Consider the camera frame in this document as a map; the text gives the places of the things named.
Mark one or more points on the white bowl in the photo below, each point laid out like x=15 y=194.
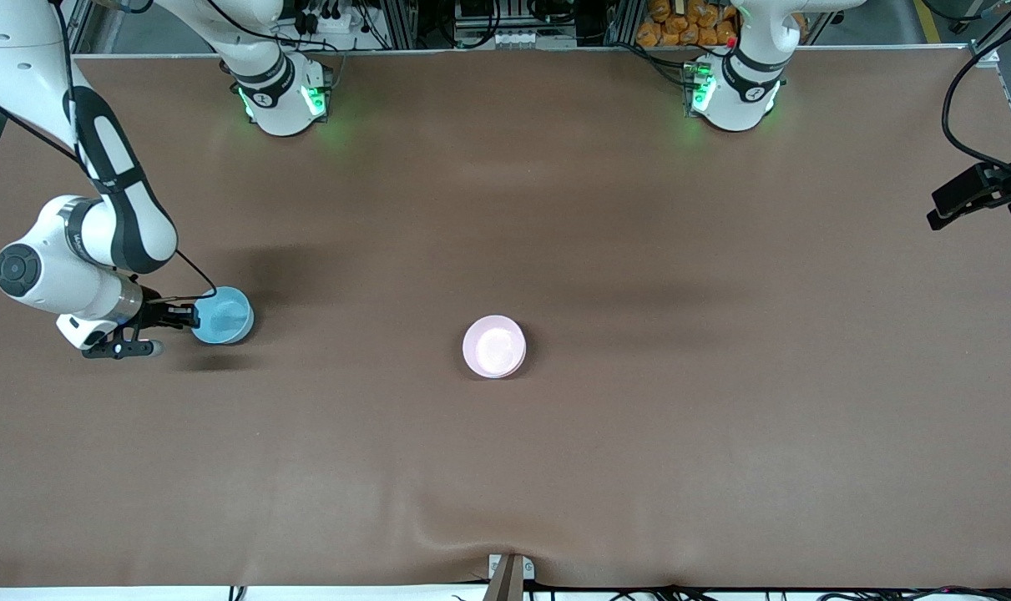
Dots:
x=520 y=367

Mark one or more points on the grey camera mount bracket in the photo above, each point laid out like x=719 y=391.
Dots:
x=509 y=580

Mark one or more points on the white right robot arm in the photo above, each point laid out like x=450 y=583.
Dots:
x=54 y=267

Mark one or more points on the pink bowl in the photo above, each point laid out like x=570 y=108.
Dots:
x=493 y=346

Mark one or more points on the white power strip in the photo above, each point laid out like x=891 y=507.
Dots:
x=334 y=21

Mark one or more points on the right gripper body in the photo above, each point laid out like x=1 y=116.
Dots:
x=156 y=313

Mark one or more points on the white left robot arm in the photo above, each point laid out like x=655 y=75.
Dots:
x=743 y=92

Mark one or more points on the blue bowl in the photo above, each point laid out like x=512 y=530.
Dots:
x=225 y=321

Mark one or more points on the white connector block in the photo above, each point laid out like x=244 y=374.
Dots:
x=530 y=38

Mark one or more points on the orange snack bag pile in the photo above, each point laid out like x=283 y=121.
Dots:
x=680 y=25

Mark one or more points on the metal corner bracket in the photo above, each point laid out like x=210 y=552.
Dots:
x=985 y=54

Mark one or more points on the brown table cover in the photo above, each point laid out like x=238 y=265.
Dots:
x=505 y=467

